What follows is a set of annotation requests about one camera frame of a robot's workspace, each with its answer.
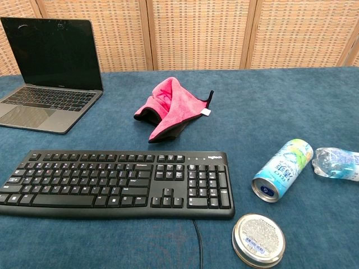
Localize clear plastic water bottle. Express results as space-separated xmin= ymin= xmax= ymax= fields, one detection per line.
xmin=312 ymin=147 xmax=359 ymax=182

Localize grey open laptop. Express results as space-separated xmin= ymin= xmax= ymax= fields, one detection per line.
xmin=0 ymin=17 xmax=104 ymax=135

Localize black keyboard cable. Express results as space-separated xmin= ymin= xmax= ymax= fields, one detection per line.
xmin=192 ymin=219 xmax=204 ymax=269

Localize black Logitech keyboard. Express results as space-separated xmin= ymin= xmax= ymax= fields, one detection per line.
xmin=0 ymin=150 xmax=236 ymax=221

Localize pink microfibre cloth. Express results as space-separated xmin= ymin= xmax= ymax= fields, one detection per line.
xmin=133 ymin=78 xmax=215 ymax=144

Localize round silver tin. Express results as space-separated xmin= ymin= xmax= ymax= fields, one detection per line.
xmin=232 ymin=213 xmax=286 ymax=268

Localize blue white drink can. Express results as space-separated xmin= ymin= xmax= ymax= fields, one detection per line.
xmin=251 ymin=138 xmax=314 ymax=204

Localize blue table cloth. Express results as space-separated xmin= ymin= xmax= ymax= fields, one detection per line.
xmin=0 ymin=66 xmax=359 ymax=269

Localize woven rattan folding screen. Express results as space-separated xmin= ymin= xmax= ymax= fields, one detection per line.
xmin=0 ymin=0 xmax=359 ymax=77

